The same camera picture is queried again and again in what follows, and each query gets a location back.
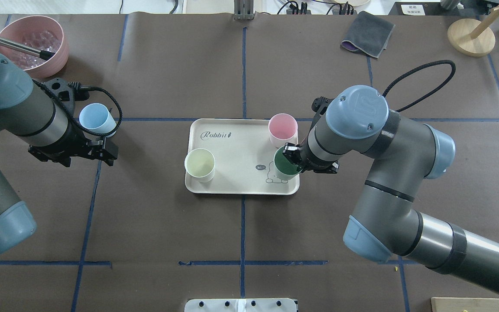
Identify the light blue cup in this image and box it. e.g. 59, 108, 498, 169
79, 103, 117, 134

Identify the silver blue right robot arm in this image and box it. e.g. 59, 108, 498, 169
283, 85, 499, 294

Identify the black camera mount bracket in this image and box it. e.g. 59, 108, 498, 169
310, 96, 333, 129

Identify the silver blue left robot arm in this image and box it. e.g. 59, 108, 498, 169
0, 54, 119, 255

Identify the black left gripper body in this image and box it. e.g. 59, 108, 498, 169
28, 126, 91, 167

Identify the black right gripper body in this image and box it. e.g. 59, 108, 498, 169
296, 145, 339, 174

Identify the cream rabbit tray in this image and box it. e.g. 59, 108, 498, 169
185, 118, 300, 195

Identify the pink cup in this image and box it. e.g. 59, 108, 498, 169
269, 113, 298, 148

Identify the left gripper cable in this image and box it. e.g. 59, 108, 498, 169
33, 81, 123, 138

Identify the cream yellow cup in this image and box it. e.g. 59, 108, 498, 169
184, 148, 216, 182

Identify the grey folded cloth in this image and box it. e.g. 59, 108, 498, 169
340, 11, 395, 59

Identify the wooden cup tree stand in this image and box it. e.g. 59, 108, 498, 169
447, 5, 499, 57

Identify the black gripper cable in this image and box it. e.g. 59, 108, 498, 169
382, 60, 456, 113

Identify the pink bowl with ice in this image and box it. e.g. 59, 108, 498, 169
0, 16, 69, 79

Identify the aluminium frame post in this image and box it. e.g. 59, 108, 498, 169
233, 0, 255, 20

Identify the metal scoop black handle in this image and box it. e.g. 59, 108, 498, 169
0, 37, 56, 61

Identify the green cup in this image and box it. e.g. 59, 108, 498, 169
272, 147, 300, 181

